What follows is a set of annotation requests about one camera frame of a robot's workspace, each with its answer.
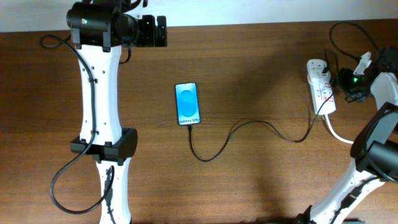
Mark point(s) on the blue Galaxy smartphone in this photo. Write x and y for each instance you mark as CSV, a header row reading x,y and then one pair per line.
x,y
188,112

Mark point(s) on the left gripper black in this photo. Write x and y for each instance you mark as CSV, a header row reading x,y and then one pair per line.
x,y
150,40

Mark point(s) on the white power strip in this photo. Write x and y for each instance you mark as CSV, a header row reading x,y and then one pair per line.
x,y
323,101

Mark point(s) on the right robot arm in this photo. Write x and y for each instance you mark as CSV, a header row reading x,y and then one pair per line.
x,y
373,156

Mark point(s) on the white USB charger plug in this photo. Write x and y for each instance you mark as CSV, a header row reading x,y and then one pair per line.
x,y
318,76

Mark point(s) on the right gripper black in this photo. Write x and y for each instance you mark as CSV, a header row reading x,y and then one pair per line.
x,y
342,75

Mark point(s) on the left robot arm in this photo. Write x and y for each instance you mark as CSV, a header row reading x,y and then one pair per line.
x,y
100,30

